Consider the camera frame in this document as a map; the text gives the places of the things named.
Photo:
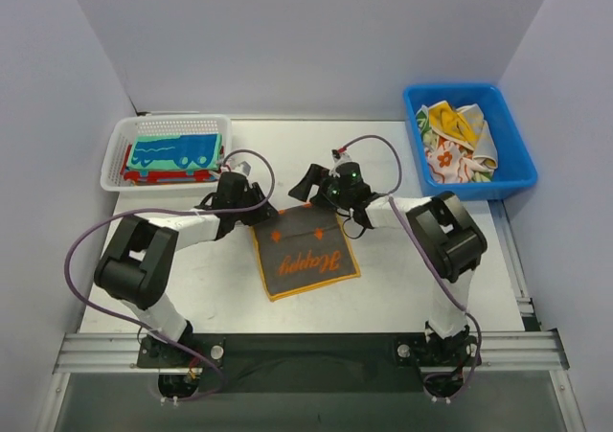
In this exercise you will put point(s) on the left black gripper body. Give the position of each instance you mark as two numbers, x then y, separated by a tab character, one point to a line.
259	202

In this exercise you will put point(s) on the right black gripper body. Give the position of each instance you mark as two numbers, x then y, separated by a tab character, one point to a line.
315	186

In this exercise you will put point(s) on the grey orange-edged towel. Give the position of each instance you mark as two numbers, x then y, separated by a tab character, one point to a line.
301	249

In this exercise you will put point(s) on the green teal towel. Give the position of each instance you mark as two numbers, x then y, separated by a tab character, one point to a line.
184	152

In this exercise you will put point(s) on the red blue tiger towel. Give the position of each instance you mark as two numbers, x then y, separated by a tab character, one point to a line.
140	178

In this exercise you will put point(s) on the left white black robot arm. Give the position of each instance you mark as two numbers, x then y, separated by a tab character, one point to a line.
135	266

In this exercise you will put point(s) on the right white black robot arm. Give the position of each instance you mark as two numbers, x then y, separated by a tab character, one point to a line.
444	233

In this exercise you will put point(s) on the white patterned towel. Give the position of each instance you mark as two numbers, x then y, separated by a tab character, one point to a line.
450	163

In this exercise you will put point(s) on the white perforated plastic basket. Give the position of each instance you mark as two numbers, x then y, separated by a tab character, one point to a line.
128	129

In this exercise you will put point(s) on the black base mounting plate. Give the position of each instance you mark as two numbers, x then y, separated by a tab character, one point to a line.
313	363

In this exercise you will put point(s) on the blue plastic bin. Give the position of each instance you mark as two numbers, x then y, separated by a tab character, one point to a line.
516	171

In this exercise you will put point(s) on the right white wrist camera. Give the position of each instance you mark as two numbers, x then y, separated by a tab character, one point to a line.
339	157

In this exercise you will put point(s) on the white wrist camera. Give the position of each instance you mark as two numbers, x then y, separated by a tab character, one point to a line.
339	157
243	167

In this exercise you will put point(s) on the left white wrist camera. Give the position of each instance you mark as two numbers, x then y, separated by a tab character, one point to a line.
243	167

